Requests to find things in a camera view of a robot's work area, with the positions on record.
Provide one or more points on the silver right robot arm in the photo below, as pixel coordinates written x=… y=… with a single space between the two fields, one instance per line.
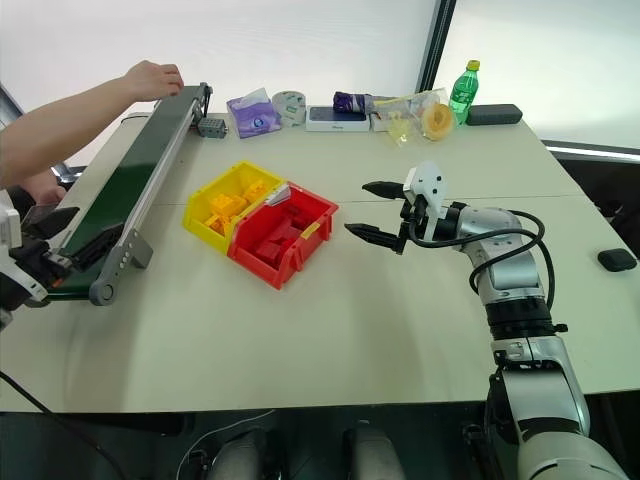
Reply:
x=510 y=260

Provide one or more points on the purple folded pouch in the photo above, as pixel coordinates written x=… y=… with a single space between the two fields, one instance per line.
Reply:
x=352 y=102

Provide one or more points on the red plastic bin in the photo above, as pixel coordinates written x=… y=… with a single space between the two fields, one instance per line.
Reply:
x=287 y=262

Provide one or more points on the green plastic bottle yellow cap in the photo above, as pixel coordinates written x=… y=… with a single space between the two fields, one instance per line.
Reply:
x=462 y=97

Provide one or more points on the dark rounded shape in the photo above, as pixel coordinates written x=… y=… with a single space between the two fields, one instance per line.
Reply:
x=372 y=455
x=245 y=455

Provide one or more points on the round bread in bag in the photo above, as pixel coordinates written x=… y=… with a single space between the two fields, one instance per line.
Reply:
x=439 y=122

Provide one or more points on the clear plastic bag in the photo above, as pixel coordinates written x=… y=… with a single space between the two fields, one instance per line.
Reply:
x=400 y=117

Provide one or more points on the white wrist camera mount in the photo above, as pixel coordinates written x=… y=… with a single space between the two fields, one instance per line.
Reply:
x=9 y=227
x=427 y=182

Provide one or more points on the red toy block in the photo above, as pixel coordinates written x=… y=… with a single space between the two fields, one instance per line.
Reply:
x=284 y=232
x=300 y=216
x=267 y=248

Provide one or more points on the person's bare hand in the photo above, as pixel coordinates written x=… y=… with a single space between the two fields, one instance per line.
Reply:
x=45 y=187
x=152 y=80

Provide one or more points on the yellow plastic bin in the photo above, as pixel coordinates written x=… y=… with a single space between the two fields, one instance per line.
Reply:
x=200 y=215

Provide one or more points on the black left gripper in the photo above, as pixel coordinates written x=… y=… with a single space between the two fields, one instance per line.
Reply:
x=35 y=260

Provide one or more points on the purple tissue pack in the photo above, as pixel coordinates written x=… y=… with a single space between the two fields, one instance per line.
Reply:
x=255 y=115

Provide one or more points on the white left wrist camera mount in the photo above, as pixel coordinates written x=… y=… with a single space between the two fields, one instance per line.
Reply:
x=9 y=227

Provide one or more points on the small black earbud case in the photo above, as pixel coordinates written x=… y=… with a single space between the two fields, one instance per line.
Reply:
x=617 y=260

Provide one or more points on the yellow toy block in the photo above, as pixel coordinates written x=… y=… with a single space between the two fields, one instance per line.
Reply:
x=256 y=191
x=219 y=225
x=229 y=205

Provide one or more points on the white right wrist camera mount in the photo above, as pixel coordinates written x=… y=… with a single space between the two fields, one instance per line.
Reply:
x=427 y=182

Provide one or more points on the white label card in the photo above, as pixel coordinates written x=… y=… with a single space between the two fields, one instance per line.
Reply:
x=279 y=195

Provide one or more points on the dark window frame post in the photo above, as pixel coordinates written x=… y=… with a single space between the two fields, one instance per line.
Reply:
x=436 y=45

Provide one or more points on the yellow label on red bin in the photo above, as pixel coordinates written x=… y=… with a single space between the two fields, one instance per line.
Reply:
x=311 y=230

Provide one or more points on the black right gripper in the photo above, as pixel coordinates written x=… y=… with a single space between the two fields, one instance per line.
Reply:
x=416 y=215

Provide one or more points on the roll of clear tape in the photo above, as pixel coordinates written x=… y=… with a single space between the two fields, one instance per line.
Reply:
x=290 y=107

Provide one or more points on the person's bare forearm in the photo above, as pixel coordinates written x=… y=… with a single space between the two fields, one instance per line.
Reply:
x=55 y=132

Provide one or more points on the green conveyor belt grey frame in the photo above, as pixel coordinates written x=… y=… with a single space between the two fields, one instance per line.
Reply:
x=125 y=170

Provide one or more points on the white phone box dark lid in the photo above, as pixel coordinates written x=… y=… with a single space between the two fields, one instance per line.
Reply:
x=337 y=119

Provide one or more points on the long black case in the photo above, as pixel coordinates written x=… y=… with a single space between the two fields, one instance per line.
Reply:
x=494 y=114

